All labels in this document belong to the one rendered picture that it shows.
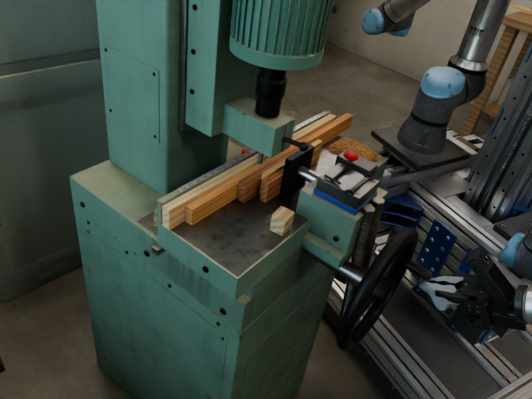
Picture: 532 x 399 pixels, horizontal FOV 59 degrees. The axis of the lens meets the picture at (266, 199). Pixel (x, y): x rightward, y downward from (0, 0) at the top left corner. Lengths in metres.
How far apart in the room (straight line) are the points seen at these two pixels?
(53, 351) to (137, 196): 0.87
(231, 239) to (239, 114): 0.26
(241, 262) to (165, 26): 0.46
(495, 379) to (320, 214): 1.04
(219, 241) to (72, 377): 1.04
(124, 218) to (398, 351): 1.02
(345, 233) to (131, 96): 0.55
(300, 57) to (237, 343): 0.59
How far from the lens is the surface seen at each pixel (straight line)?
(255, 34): 0.84
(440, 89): 1.45
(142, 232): 1.07
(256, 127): 0.96
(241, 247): 0.89
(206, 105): 0.99
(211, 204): 0.94
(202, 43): 0.95
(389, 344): 1.70
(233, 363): 1.09
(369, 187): 0.94
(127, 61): 1.08
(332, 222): 0.95
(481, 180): 1.53
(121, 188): 1.19
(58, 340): 1.91
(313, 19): 0.84
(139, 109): 1.09
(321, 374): 1.84
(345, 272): 1.01
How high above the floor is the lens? 1.51
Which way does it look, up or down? 37 degrees down
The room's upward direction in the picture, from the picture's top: 9 degrees clockwise
